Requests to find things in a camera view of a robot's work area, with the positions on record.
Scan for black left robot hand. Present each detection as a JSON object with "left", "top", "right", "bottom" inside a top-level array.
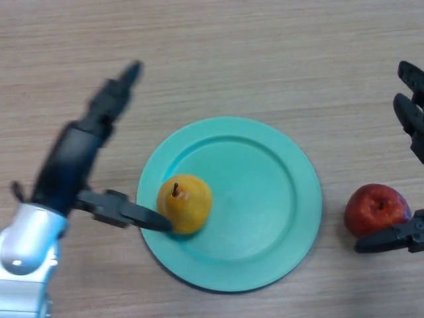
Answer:
[{"left": 29, "top": 60, "right": 173, "bottom": 235}]

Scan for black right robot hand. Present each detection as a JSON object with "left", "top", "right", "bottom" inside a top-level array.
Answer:
[{"left": 353, "top": 60, "right": 424, "bottom": 254}]

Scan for yellow pear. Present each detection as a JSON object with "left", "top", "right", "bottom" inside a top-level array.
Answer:
[{"left": 156, "top": 174, "right": 213, "bottom": 235}]

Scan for green round plate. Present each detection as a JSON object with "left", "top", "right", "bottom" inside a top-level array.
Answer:
[{"left": 136, "top": 115, "right": 323, "bottom": 293}]

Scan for red apple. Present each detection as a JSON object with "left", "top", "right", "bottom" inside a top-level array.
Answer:
[{"left": 343, "top": 184, "right": 413, "bottom": 238}]

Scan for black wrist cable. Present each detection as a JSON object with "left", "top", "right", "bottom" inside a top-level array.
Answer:
[{"left": 9, "top": 181, "right": 29, "bottom": 203}]

